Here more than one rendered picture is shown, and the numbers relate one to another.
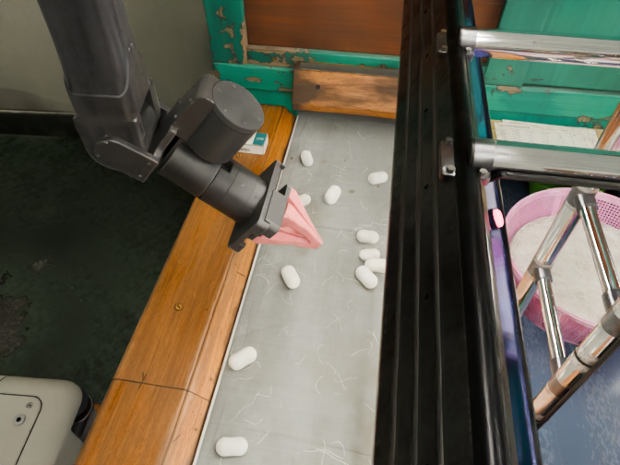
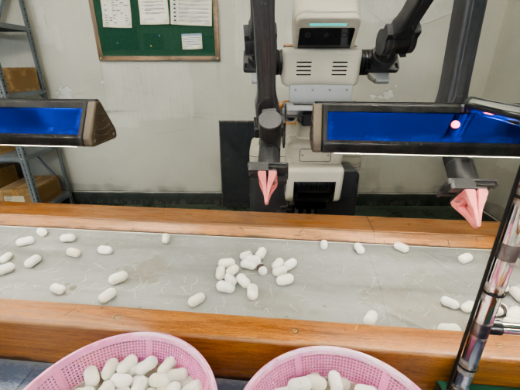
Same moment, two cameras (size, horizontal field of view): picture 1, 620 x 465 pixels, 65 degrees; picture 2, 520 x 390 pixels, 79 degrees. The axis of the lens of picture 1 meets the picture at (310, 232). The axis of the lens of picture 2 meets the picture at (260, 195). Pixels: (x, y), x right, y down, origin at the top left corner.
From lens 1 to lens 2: 0.58 m
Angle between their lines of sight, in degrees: 71
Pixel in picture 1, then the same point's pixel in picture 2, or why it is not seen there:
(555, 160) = (484, 101)
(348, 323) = (457, 285)
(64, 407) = not seen: hidden behind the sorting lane
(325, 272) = not seen: hidden behind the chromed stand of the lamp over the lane
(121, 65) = (449, 97)
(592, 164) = (494, 103)
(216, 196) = (449, 168)
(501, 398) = (364, 104)
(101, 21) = (450, 80)
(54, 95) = not seen: outside the picture
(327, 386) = (409, 277)
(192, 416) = (364, 237)
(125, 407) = (357, 219)
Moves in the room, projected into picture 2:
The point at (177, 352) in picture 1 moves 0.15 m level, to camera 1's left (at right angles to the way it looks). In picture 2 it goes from (388, 227) to (367, 203)
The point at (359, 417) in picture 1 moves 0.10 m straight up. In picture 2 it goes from (400, 289) to (408, 247)
